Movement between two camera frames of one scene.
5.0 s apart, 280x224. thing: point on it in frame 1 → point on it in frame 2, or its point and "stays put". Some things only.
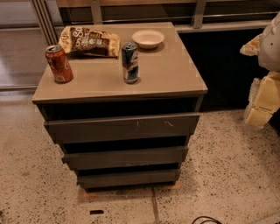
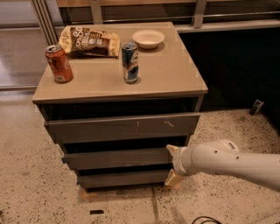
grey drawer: [128, 157] stays put
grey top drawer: [81, 130] stays put
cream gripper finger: [252, 47] → [185, 159]
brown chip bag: [78, 40] stays put
